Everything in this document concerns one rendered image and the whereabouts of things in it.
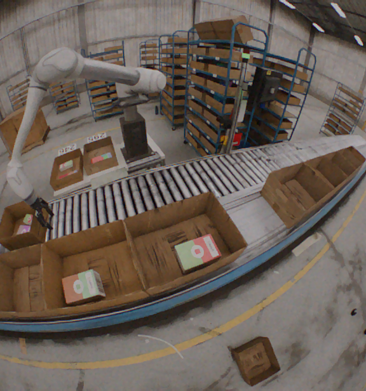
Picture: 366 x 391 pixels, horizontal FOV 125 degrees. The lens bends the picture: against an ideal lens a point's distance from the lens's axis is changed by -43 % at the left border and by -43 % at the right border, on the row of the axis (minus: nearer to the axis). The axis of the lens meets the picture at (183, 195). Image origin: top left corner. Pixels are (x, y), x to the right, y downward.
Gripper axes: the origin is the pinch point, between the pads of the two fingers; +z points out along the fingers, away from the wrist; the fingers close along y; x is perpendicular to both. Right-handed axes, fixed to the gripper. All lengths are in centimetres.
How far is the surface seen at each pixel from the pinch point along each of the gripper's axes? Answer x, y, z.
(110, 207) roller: -39.9, 4.0, 10.4
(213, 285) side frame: -75, -64, -6
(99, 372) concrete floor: 33, -107, 85
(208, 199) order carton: -89, -29, -14
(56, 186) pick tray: 3.1, 38.7, 6.0
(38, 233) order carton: 11.3, -6.0, 1.8
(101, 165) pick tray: -38, 45, 6
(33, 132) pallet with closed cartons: 164, 350, 48
